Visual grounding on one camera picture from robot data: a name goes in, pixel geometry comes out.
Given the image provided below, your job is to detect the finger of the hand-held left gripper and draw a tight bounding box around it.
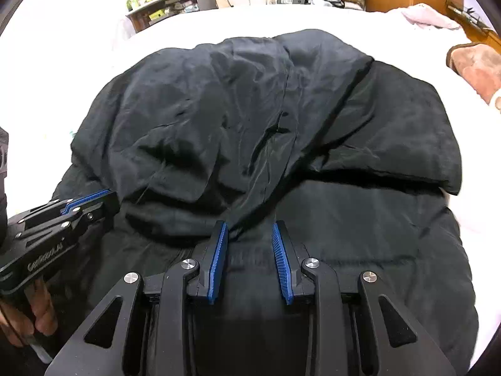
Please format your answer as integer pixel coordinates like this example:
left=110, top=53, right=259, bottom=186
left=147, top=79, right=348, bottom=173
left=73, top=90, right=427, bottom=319
left=23, top=189, right=114, bottom=224
left=16, top=200, right=120, bottom=243

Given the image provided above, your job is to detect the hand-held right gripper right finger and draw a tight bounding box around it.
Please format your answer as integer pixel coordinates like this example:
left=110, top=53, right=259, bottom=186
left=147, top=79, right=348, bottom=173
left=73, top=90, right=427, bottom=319
left=271, top=220, right=457, bottom=376

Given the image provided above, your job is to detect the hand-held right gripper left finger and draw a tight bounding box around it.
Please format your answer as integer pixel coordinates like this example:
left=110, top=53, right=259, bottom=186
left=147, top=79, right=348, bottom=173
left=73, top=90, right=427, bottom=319
left=45, top=221, right=230, bottom=376

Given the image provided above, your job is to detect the black hooded puffer jacket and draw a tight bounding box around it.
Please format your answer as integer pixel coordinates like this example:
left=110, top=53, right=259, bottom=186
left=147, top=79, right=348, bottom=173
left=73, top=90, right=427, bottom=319
left=51, top=29, right=480, bottom=376

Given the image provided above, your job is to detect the person's left hand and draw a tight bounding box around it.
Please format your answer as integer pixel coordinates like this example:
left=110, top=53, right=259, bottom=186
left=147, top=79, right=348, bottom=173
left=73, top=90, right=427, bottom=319
left=0, top=277, right=58, bottom=348

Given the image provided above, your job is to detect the cluttered wooden shelf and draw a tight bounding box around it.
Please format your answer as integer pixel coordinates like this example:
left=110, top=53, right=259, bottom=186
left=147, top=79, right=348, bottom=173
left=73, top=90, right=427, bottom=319
left=126, top=0, right=218, bottom=34

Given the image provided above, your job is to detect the pink floral bed cover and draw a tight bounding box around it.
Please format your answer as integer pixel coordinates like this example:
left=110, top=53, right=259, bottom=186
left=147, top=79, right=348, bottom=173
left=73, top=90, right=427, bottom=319
left=0, top=2, right=501, bottom=361

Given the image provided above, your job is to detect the folded bear print blanket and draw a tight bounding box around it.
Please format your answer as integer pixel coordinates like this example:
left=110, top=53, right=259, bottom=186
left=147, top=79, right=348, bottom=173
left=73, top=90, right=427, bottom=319
left=446, top=42, right=501, bottom=112

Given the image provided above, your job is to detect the wooden headboard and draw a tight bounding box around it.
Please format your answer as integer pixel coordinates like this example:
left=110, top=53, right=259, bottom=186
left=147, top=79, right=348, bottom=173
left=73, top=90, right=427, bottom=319
left=446, top=0, right=501, bottom=48

